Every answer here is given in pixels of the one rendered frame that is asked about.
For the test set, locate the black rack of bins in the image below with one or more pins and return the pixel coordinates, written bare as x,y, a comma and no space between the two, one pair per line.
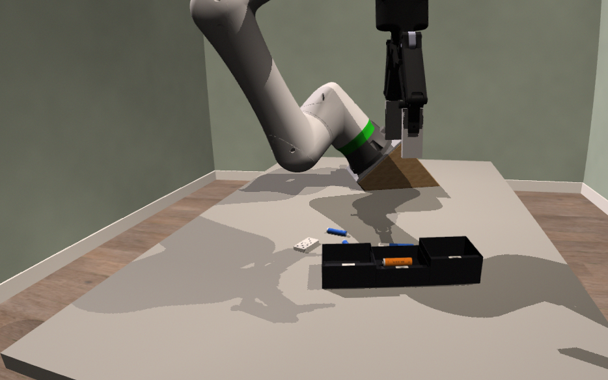
435,261

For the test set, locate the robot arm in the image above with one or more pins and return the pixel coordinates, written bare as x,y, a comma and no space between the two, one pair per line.
297,136

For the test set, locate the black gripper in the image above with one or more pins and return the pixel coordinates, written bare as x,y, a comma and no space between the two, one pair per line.
404,119

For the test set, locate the white domino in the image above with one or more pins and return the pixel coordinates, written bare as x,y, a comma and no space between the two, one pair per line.
306,244

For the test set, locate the orange battery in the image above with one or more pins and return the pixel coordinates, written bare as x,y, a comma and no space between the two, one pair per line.
396,261

